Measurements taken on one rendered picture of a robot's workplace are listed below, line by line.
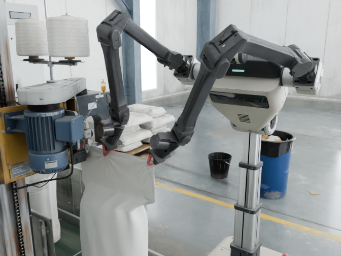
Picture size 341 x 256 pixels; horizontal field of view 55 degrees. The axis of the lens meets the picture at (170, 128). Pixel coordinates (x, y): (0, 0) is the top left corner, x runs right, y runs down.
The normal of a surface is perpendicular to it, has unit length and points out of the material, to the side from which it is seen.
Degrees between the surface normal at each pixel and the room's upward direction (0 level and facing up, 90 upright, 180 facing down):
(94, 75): 90
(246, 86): 40
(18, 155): 90
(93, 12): 90
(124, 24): 105
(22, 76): 90
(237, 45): 127
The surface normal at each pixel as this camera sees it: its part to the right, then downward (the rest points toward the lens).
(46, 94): 0.49, 0.23
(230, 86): -0.37, -0.62
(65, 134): -0.20, 0.24
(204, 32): -0.58, 0.20
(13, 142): 0.81, 0.14
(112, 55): 0.66, 0.51
